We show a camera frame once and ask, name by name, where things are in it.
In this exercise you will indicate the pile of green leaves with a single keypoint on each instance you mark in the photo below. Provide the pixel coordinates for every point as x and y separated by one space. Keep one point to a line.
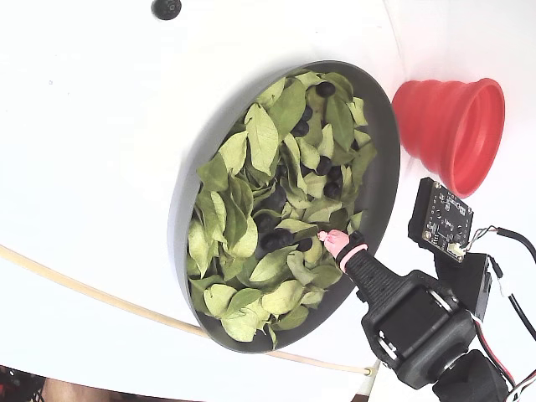
261 138

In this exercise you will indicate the thin wooden dowel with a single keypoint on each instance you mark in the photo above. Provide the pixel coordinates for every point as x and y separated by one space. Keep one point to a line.
84 287

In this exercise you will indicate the pink tipped gripper finger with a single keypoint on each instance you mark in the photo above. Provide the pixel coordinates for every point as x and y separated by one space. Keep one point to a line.
377 276

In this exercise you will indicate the camera circuit board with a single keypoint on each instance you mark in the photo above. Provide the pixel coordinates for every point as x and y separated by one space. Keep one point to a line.
444 218

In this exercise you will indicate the small dark berry left view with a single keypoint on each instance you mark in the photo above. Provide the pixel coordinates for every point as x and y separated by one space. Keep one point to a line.
166 7

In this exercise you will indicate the black mesh item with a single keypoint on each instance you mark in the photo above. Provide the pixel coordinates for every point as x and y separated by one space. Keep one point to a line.
17 383

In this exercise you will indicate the red collapsible silicone cup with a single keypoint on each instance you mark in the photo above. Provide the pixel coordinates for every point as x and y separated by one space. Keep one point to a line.
439 125

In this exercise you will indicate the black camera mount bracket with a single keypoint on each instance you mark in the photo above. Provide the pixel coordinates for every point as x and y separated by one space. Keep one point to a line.
469 285

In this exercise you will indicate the dark grey round bowl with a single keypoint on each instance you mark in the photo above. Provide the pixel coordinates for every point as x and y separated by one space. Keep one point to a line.
379 109

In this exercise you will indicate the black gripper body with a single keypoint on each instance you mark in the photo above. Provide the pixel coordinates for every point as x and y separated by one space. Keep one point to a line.
412 307

